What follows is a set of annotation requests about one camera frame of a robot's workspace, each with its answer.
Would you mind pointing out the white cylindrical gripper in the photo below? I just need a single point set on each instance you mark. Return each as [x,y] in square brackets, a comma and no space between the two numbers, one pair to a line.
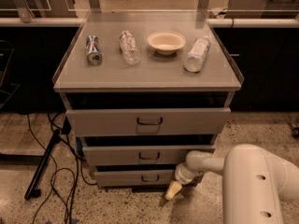
[181,175]

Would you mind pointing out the grey bottom drawer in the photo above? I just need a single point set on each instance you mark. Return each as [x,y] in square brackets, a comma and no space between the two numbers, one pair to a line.
[133,178]

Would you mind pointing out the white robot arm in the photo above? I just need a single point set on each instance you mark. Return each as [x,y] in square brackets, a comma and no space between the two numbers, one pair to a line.
[254,182]

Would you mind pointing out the grey middle drawer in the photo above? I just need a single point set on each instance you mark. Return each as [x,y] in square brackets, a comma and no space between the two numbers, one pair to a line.
[140,155]

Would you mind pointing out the grey drawer cabinet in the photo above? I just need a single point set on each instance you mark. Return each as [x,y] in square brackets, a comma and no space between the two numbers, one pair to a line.
[156,82]

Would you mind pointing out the white labelled plastic bottle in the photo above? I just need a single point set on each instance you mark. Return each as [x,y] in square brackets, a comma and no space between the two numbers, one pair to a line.
[196,57]

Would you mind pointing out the black wheeled base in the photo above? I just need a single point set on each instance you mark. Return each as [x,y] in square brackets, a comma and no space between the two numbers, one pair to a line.
[295,130]

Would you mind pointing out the black bar on floor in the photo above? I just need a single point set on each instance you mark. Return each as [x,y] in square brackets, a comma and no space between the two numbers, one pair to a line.
[32,192]

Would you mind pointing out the beige paper bowl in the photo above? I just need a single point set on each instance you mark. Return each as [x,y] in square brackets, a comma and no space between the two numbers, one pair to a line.
[166,42]

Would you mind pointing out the blue silver soda can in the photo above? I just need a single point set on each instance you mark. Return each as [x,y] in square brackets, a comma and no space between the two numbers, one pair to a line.
[93,50]

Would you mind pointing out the clear crumpled plastic bottle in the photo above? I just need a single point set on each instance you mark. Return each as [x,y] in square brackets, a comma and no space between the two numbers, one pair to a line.
[129,48]

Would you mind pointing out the white horizontal rail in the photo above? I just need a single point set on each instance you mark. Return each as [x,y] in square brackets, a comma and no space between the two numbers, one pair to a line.
[216,23]

